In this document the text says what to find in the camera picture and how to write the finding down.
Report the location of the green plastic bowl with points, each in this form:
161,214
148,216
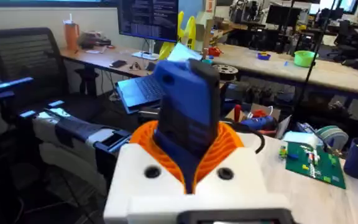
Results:
304,58

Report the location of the black stand pole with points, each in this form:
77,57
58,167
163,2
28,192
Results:
314,56

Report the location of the blue electric screwdriver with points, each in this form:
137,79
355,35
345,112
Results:
185,102

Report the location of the small blue bowl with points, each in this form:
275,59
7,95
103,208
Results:
263,56

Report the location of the red toy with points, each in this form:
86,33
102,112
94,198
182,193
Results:
214,51

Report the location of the grey tape roll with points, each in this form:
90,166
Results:
334,135

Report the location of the orange tumbler with straw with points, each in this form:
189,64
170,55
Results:
71,34

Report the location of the computer monitor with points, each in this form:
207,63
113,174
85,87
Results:
149,18

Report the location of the open laptop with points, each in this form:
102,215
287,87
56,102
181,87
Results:
141,90

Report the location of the cardboard box with tools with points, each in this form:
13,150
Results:
259,119

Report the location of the small white box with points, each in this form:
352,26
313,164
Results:
300,137

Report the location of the black filament spool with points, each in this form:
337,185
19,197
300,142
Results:
226,71

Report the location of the green board with toy blocks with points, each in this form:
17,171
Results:
317,165

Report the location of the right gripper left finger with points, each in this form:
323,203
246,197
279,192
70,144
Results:
135,174

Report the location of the long wooden desk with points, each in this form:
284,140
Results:
291,71

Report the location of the yellow plastic frame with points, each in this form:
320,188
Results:
188,29

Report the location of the black mesh office chair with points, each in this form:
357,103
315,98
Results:
26,62

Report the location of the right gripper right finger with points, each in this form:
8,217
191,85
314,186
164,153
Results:
241,174

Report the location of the black phone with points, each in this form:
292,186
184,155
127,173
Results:
118,63

